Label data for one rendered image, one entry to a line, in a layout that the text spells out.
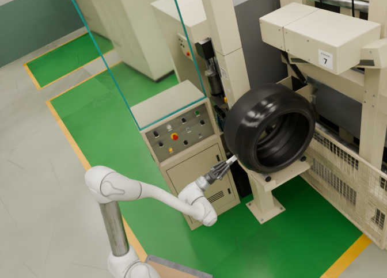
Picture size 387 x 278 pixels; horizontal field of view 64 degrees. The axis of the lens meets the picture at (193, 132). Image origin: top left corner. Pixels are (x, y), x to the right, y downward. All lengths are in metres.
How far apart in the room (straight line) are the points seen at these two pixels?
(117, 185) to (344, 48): 1.20
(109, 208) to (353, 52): 1.41
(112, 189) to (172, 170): 1.05
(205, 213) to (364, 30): 1.22
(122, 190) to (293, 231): 1.79
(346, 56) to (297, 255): 1.75
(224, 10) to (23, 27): 9.05
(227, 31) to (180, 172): 1.21
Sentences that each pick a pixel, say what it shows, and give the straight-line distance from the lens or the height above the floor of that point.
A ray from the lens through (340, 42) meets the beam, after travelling 1.54.
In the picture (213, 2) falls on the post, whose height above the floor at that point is 1.97.
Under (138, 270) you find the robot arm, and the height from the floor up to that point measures 1.00.
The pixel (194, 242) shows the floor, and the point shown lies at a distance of 3.03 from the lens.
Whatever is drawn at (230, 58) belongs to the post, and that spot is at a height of 1.62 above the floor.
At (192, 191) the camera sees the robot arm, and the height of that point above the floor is 1.08.
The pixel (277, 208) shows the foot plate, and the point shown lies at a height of 0.01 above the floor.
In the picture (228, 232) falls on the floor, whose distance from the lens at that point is 2.99.
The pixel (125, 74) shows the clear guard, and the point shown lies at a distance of 2.03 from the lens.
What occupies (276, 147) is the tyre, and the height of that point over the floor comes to 0.91.
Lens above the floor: 2.50
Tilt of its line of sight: 38 degrees down
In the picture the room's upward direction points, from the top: 21 degrees counter-clockwise
